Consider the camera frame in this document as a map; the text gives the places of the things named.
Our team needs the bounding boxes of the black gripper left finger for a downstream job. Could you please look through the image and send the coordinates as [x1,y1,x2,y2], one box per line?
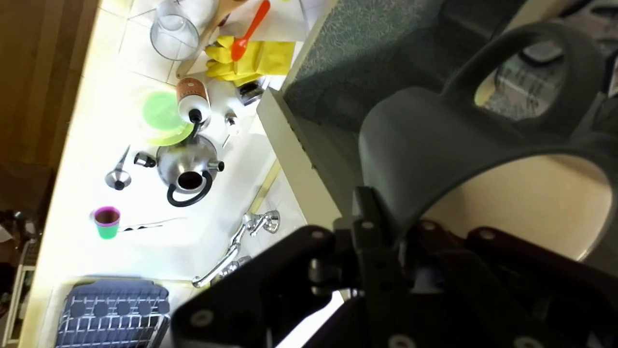
[170,185,404,348]

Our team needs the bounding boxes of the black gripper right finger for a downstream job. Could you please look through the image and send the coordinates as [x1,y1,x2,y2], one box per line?
[404,218,618,348]

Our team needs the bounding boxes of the grey mug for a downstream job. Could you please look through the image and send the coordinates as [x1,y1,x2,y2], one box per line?
[356,20,618,272]

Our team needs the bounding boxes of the metal tongs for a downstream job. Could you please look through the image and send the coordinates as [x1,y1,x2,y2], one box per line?
[192,208,284,289]

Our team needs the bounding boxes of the wooden stick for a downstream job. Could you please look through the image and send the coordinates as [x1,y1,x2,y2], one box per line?
[248,158,284,214]

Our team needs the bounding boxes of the thin dark stick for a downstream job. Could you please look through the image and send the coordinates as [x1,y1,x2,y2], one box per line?
[122,214,190,233]

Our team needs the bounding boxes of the stainless steel kettle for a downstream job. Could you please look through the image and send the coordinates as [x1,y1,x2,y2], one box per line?
[134,132,228,208]

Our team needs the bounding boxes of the blue dish rack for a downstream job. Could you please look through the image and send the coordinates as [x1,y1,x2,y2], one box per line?
[54,276,172,348]

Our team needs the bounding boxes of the purple and green cup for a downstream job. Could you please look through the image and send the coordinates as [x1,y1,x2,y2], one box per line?
[93,204,124,241]

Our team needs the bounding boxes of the small metal funnel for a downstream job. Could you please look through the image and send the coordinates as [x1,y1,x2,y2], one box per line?
[105,142,136,190]

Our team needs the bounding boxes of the soap bottle with black pump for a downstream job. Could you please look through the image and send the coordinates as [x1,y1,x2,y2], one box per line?
[174,74,213,127]

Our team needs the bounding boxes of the yellow rubber gloves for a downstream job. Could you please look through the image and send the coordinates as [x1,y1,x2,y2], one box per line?
[205,34,298,88]

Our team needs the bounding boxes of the orange plastic spoon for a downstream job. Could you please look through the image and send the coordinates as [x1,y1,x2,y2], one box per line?
[230,0,275,63]

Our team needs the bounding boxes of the wooden spoon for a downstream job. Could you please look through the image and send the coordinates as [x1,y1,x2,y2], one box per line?
[176,0,250,78]

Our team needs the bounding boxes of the clear drinking glass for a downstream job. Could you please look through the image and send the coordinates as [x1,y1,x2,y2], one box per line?
[149,0,203,63]

